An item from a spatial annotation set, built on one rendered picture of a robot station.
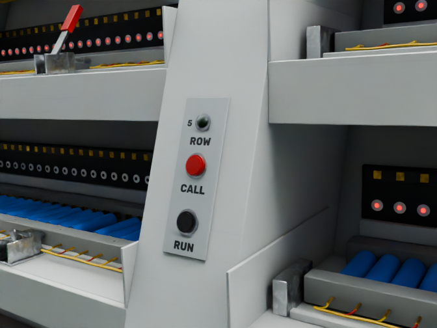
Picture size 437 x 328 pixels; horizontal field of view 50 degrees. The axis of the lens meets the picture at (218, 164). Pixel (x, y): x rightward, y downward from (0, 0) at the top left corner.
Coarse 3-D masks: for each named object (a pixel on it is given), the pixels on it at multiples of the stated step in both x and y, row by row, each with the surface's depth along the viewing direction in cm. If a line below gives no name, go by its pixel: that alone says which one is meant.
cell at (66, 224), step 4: (96, 212) 58; (100, 212) 59; (84, 216) 57; (88, 216) 57; (92, 216) 57; (96, 216) 58; (72, 220) 55; (76, 220) 56; (80, 220) 56; (84, 220) 56; (60, 224) 54; (64, 224) 54; (68, 224) 54; (72, 224) 55
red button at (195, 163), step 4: (192, 156) 35; (196, 156) 35; (200, 156) 35; (188, 160) 35; (192, 160) 35; (196, 160) 35; (200, 160) 35; (188, 164) 35; (192, 164) 35; (196, 164) 35; (200, 164) 35; (188, 168) 35; (192, 168) 35; (196, 168) 35; (200, 168) 35; (188, 172) 35; (192, 172) 35; (196, 172) 35; (200, 172) 35
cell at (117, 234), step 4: (136, 224) 53; (140, 224) 53; (124, 228) 51; (128, 228) 51; (132, 228) 52; (136, 228) 52; (140, 228) 52; (112, 232) 50; (116, 232) 50; (120, 232) 50; (124, 232) 50; (128, 232) 51; (112, 236) 49; (116, 236) 49; (120, 236) 50
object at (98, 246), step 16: (0, 224) 55; (16, 224) 53; (32, 224) 53; (48, 224) 53; (48, 240) 51; (64, 240) 49; (80, 240) 48; (96, 240) 46; (112, 240) 46; (128, 240) 46; (64, 256) 46; (96, 256) 45; (112, 256) 45
